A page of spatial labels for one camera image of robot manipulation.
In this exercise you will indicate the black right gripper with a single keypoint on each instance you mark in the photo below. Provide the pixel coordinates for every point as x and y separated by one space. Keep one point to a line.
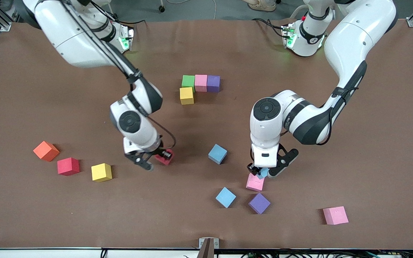
159 151

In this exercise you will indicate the red foam block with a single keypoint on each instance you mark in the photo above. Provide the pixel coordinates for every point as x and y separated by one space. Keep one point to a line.
68 166
164 160

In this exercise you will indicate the light blue foam block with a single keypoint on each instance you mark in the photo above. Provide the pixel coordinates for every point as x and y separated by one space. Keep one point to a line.
217 153
263 173
225 197

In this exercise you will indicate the yellow foam block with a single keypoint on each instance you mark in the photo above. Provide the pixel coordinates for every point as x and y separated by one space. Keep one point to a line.
186 96
101 172

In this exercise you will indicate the green foam block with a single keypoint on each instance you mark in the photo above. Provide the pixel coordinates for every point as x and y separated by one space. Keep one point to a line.
188 83

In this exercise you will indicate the pink foam block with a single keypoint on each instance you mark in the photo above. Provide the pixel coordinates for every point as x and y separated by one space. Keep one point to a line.
255 183
200 83
335 215

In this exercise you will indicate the purple foam block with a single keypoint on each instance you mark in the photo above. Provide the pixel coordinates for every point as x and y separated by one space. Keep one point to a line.
259 203
213 84

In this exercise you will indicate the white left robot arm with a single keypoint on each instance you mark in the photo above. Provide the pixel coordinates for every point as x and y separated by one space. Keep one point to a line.
267 118

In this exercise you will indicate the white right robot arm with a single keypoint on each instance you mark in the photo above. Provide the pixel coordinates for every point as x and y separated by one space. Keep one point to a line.
134 123

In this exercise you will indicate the orange foam block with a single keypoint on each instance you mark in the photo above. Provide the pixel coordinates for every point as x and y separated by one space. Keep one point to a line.
46 151

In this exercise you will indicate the brown table cover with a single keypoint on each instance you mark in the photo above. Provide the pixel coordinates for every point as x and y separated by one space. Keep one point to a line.
31 107

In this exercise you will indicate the black chair caster wheel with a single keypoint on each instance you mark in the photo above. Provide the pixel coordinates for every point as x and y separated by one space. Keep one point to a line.
162 8

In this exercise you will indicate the foot in beige sandal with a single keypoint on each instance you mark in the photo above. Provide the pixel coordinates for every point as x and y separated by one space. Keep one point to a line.
262 5

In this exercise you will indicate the grey metal camera bracket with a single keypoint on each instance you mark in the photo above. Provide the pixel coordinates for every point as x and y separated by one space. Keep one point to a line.
208 247

